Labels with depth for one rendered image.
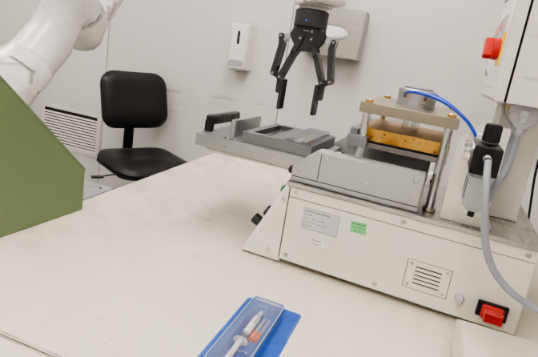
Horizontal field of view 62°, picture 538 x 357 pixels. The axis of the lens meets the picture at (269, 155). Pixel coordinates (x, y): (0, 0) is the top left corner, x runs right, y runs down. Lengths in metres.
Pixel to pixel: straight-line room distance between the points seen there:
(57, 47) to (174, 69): 1.76
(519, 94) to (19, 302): 0.85
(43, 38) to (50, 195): 0.35
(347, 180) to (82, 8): 0.72
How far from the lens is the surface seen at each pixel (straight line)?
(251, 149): 0.98
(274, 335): 0.74
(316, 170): 0.88
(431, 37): 2.46
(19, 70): 1.10
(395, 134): 0.90
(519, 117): 0.86
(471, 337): 0.81
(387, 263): 0.89
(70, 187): 1.09
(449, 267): 0.89
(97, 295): 0.81
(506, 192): 0.97
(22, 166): 0.99
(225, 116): 1.11
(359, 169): 0.86
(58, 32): 1.15
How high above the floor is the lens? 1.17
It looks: 13 degrees down
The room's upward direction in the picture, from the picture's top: 9 degrees clockwise
